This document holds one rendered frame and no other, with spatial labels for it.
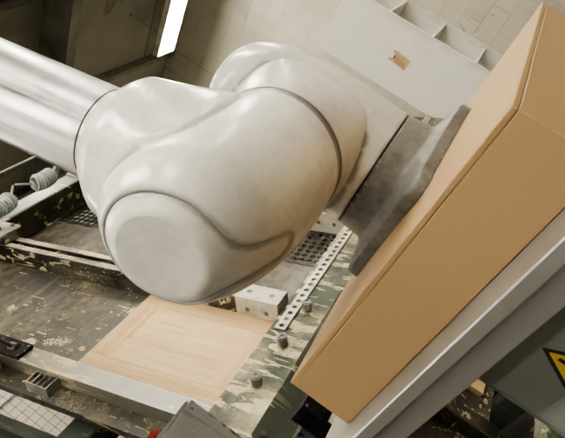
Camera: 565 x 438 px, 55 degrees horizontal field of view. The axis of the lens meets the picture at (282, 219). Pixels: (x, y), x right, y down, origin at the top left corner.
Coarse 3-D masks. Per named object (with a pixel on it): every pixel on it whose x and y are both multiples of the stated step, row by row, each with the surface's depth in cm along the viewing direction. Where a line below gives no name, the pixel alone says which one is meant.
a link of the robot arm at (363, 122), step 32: (224, 64) 63; (256, 64) 60; (288, 64) 60; (320, 64) 62; (320, 96) 56; (352, 96) 59; (384, 96) 64; (352, 128) 57; (384, 128) 60; (352, 160) 58; (352, 192) 60
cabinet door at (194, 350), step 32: (128, 320) 144; (160, 320) 144; (192, 320) 142; (224, 320) 141; (256, 320) 139; (96, 352) 134; (128, 352) 133; (160, 352) 132; (192, 352) 131; (224, 352) 130; (160, 384) 122; (192, 384) 121; (224, 384) 120
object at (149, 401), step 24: (0, 360) 135; (24, 360) 131; (48, 360) 130; (72, 360) 129; (72, 384) 124; (96, 384) 121; (120, 384) 120; (144, 384) 120; (144, 408) 116; (168, 408) 113
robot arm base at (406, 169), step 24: (408, 120) 62; (456, 120) 63; (408, 144) 59; (432, 144) 59; (384, 168) 59; (408, 168) 58; (432, 168) 56; (360, 192) 60; (384, 192) 59; (408, 192) 54; (360, 216) 61; (384, 216) 59; (360, 240) 65; (384, 240) 61; (360, 264) 65
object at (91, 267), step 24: (0, 216) 177; (0, 240) 178; (24, 240) 179; (24, 264) 177; (48, 264) 171; (72, 264) 166; (96, 264) 161; (120, 288) 160; (264, 288) 142; (240, 312) 142; (264, 312) 138
